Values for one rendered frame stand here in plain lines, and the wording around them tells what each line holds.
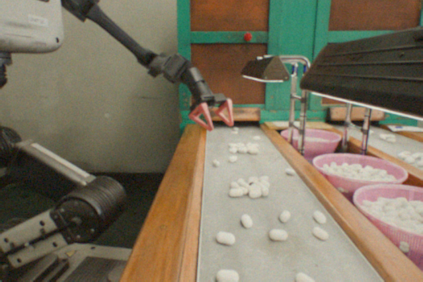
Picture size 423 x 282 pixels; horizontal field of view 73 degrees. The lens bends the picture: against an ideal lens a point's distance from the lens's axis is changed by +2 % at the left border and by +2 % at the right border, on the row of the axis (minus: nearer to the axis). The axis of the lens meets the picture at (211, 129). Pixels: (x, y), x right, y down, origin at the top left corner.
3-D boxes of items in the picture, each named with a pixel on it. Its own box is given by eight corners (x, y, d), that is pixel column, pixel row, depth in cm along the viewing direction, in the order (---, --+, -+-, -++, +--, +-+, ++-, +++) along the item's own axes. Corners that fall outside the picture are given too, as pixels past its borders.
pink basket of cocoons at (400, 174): (357, 220, 77) (361, 187, 75) (294, 183, 101) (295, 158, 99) (424, 204, 86) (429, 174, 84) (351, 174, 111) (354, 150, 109)
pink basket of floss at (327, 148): (322, 167, 119) (324, 144, 117) (268, 152, 138) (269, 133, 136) (349, 154, 136) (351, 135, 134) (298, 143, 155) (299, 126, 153)
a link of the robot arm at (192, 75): (178, 72, 87) (193, 62, 86) (184, 80, 93) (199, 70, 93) (188, 90, 85) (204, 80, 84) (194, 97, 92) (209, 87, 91)
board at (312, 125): (268, 129, 149) (268, 127, 149) (263, 123, 164) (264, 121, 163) (332, 129, 149) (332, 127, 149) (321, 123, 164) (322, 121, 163)
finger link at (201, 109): (199, 138, 81) (184, 111, 83) (215, 133, 86) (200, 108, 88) (213, 125, 77) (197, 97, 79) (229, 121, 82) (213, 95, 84)
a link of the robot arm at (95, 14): (142, 69, 134) (154, 52, 134) (157, 80, 126) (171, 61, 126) (53, 0, 99) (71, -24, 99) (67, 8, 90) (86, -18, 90)
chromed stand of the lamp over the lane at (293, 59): (255, 174, 110) (260, 55, 101) (248, 158, 130) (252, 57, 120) (305, 174, 110) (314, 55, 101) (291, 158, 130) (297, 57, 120)
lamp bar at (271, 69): (262, 81, 82) (263, 55, 81) (240, 75, 143) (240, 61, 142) (289, 80, 82) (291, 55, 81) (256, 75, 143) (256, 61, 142)
